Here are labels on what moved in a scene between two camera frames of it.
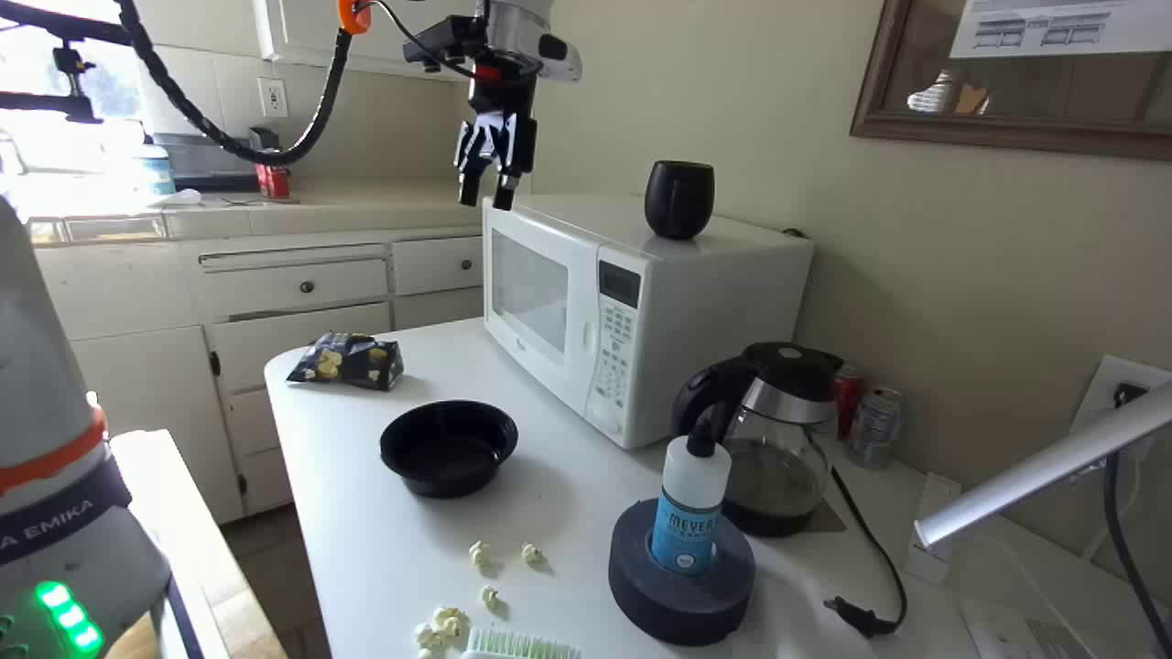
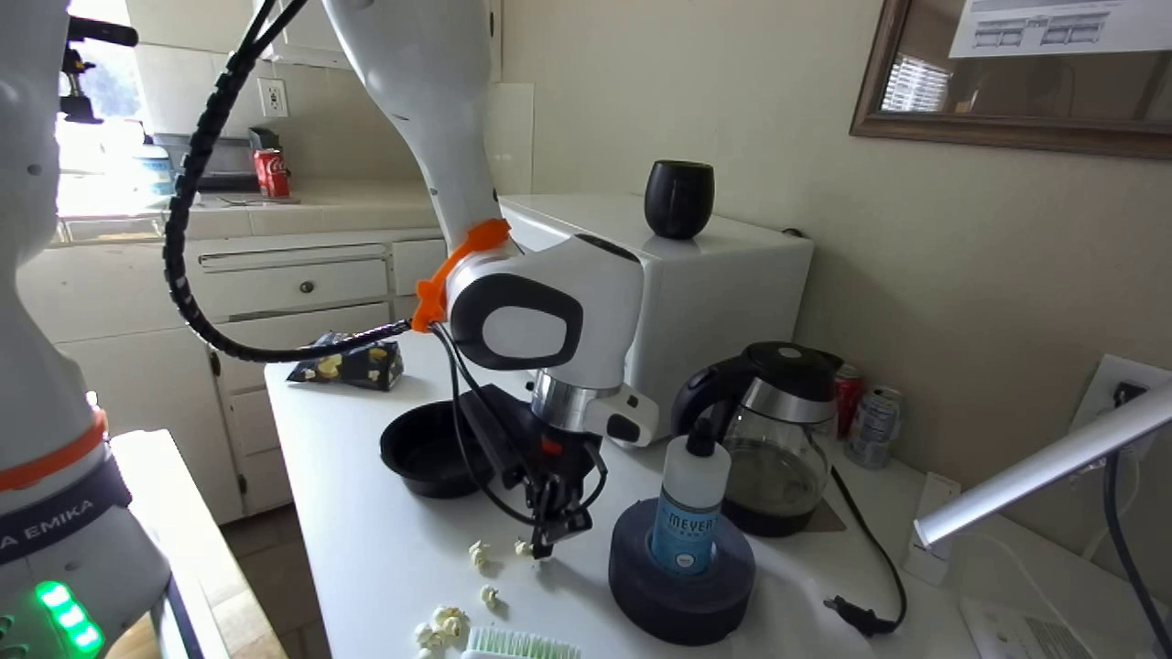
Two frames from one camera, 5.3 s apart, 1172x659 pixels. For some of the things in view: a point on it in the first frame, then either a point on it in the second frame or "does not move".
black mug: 680,195 does not move
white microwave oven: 622,317 does not move
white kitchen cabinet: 179,323 does not move
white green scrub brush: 508,642 does not move
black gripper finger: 472,179 to 542,528
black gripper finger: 502,195 to 578,517
